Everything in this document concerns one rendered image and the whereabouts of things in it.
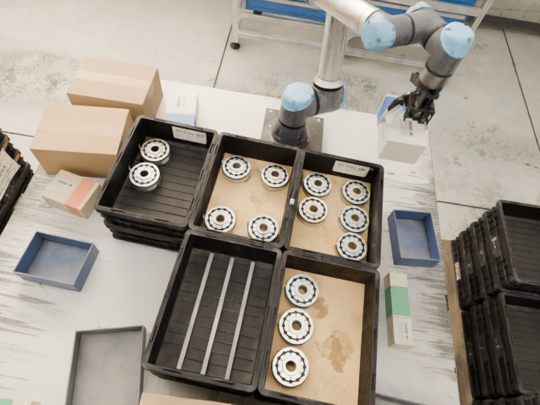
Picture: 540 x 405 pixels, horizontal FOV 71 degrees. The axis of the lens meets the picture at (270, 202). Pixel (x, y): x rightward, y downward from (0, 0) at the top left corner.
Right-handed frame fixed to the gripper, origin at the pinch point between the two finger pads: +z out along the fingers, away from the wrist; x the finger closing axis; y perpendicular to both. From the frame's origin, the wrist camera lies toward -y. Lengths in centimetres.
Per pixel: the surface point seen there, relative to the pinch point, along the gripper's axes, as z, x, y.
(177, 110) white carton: 32, -81, -19
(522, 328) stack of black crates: 72, 81, 36
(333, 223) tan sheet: 27.6, -14.5, 24.3
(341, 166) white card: 21.5, -13.9, 3.9
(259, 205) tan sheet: 28, -41, 22
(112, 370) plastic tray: 40, -77, 79
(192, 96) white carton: 32, -77, -28
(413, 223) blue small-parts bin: 40.2, 20.0, 11.8
